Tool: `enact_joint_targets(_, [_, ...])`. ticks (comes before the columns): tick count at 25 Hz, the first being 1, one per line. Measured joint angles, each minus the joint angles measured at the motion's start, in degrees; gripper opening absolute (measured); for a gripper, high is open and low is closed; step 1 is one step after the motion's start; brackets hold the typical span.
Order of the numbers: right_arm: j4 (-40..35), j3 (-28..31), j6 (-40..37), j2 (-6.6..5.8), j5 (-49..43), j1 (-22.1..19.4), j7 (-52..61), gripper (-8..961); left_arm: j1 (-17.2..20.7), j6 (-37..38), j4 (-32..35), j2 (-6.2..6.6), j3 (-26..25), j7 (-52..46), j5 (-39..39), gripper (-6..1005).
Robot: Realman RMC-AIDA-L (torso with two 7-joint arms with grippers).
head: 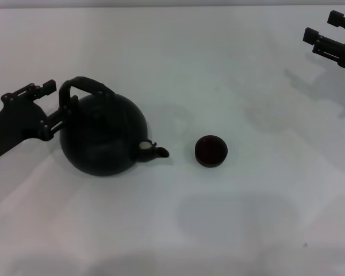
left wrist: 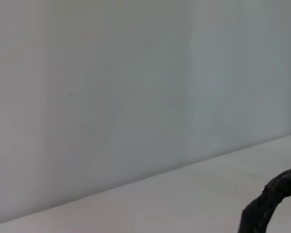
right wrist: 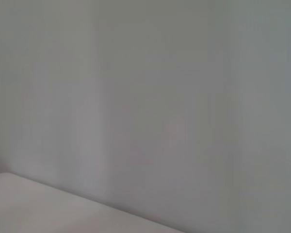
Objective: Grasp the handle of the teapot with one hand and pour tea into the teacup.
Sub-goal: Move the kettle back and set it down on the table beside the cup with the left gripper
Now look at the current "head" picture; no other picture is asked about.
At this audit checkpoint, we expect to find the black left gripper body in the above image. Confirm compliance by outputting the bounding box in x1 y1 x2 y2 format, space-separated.
0 93 49 165

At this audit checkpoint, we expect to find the black round teapot with handle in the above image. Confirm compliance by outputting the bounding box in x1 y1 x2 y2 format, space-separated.
57 75 171 177

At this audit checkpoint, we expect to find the small dark brown teacup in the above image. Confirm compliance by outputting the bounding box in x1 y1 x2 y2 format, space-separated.
194 134 229 168

